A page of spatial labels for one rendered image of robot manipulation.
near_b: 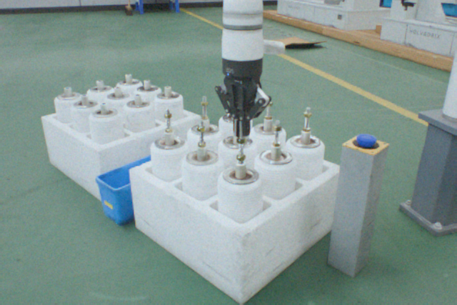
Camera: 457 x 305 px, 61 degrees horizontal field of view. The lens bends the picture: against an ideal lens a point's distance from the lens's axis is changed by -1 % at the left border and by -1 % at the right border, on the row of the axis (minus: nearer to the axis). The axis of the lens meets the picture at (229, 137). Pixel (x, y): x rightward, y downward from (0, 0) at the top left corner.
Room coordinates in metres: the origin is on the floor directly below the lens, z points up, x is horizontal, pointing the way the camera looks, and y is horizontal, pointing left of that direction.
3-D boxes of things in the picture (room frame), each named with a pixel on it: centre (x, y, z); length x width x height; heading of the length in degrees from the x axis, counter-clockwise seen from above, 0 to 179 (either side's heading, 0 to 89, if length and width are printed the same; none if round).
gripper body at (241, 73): (0.72, -0.02, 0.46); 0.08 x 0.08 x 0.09
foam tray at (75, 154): (1.26, 0.37, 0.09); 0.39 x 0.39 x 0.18; 46
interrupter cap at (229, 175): (0.72, -0.02, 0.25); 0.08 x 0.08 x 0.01
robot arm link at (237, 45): (0.73, -0.04, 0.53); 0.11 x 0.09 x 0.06; 136
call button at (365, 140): (0.74, -0.28, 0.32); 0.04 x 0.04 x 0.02
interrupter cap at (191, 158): (0.80, 0.06, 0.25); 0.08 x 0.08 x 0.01
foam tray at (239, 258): (0.89, -0.02, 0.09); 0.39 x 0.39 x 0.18; 46
